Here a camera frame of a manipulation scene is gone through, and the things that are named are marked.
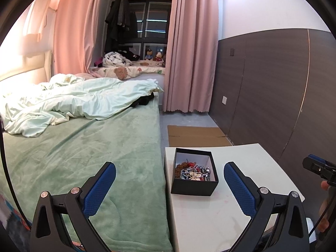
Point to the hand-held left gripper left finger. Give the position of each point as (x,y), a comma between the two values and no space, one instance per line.
(99,186)

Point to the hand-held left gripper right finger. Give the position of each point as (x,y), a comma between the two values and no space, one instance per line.
(241,189)

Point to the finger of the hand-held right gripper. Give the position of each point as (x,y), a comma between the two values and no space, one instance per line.
(319,168)

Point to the black box white inside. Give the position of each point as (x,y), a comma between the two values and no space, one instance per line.
(194,187)

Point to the person's right hand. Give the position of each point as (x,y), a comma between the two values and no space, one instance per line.
(325,210)

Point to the green bed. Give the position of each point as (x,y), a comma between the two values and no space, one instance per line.
(92,149)

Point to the flat brown cardboard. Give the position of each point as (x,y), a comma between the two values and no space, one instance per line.
(194,135)

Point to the pale green duvet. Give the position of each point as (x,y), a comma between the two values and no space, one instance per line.
(78,102)

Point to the colourful patterned mat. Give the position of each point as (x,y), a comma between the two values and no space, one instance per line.
(15,223)

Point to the black cloth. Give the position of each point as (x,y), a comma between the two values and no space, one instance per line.
(143,100)

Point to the pink pillow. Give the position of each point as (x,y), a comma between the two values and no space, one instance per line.
(84,75)

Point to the bear print blanket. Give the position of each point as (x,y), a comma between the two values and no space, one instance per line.
(136,71)

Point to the pink plush toy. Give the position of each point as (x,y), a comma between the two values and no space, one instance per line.
(99,62)

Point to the white spotted plush blanket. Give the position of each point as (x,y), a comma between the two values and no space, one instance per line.
(115,59)

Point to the black plush toy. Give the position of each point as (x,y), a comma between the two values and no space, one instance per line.
(131,53)

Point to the cream padded headboard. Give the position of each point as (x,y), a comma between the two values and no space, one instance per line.
(23,71)

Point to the blue plush doll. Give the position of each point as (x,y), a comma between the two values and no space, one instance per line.
(149,54)

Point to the red plush doll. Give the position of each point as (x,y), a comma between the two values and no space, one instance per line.
(158,57)

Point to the pink curtain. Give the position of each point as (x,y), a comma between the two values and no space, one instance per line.
(76,31)
(191,44)

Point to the hanging dark clothes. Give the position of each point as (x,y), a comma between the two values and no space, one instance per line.
(119,21)

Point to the dark window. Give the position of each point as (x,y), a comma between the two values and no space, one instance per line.
(155,23)

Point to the white wall socket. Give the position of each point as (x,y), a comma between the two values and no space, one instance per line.
(224,100)

